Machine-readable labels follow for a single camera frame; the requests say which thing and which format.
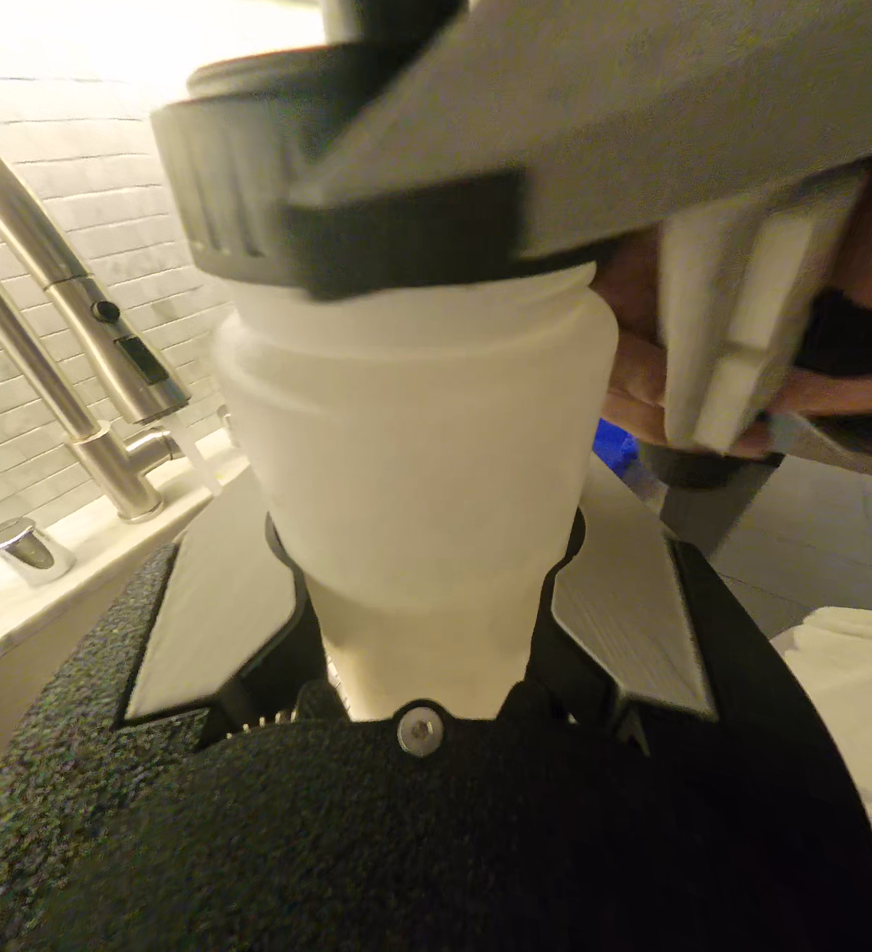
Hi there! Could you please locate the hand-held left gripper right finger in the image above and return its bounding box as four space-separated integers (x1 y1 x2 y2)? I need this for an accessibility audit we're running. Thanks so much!
532 475 721 724

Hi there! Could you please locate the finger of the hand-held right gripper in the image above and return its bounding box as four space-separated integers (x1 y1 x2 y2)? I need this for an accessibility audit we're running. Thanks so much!
283 0 872 300

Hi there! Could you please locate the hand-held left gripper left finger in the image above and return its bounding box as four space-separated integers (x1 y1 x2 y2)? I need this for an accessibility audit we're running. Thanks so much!
122 482 314 724

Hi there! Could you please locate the blue plastic bin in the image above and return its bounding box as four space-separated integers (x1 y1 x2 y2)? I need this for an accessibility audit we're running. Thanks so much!
592 418 641 477

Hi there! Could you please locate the white plastic squeeze bottle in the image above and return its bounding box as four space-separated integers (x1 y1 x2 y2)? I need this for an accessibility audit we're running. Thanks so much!
211 262 621 722

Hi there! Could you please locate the black bottle cap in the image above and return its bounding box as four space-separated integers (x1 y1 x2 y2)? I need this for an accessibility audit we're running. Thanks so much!
149 45 602 300

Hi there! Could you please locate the person's right hand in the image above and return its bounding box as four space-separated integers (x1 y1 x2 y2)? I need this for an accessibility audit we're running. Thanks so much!
592 160 872 458

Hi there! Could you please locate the chrome soap dispenser pump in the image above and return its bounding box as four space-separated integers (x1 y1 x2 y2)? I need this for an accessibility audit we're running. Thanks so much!
0 517 76 589

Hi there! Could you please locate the stainless steel faucet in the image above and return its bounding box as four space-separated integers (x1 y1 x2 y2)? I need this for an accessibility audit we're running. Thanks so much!
0 115 193 523

